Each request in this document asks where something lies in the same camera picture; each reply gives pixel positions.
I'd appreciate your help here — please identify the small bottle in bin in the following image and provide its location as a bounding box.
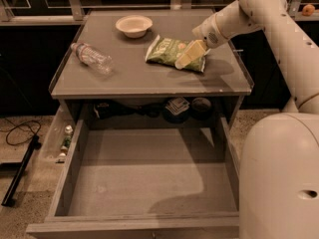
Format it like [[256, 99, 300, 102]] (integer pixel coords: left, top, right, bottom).
[[57, 125, 74, 163]]

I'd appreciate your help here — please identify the black object inside cabinet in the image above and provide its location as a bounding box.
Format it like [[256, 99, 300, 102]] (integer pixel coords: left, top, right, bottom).
[[93, 100, 162, 120]]

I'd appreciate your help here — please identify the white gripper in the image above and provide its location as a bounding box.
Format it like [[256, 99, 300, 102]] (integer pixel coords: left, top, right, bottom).
[[174, 14, 223, 69]]

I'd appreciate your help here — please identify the stack of cards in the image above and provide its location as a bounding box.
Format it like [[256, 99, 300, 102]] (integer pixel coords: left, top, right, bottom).
[[165, 97, 189, 116]]

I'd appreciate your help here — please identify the clear plastic bin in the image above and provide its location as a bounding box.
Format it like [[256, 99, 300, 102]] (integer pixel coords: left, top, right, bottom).
[[40, 108, 75, 163]]

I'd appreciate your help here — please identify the black cable on floor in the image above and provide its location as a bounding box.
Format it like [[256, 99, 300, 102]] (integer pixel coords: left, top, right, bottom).
[[0, 117, 43, 147]]

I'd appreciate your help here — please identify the green jalapeno chip bag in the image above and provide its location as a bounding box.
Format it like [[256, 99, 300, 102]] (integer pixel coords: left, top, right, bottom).
[[145, 35, 205, 73]]

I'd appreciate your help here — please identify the open grey top drawer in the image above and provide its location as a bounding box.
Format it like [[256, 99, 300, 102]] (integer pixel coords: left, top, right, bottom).
[[27, 118, 239, 239]]

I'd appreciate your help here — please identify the metal window railing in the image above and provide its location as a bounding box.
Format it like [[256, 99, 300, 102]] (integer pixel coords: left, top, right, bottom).
[[0, 0, 319, 27]]

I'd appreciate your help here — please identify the dark round container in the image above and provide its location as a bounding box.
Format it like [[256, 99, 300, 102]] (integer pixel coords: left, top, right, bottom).
[[190, 98, 212, 120]]

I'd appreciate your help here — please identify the grey cabinet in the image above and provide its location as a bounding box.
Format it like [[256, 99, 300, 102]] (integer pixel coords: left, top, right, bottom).
[[50, 9, 253, 121]]

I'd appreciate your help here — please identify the white paper bowl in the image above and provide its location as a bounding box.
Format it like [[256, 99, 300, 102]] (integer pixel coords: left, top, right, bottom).
[[116, 15, 153, 39]]

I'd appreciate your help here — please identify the black bar stand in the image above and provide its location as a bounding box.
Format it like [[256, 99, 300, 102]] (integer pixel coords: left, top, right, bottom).
[[1, 134, 41, 207]]

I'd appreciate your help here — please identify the orange fruit on ledge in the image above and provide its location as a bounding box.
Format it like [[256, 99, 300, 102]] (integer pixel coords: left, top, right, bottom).
[[302, 4, 315, 16]]

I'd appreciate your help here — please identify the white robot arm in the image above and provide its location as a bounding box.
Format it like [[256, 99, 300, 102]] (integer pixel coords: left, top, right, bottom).
[[176, 0, 319, 239]]

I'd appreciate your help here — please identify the clear plastic water bottle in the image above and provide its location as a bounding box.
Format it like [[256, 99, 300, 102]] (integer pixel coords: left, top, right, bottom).
[[71, 43, 113, 75]]

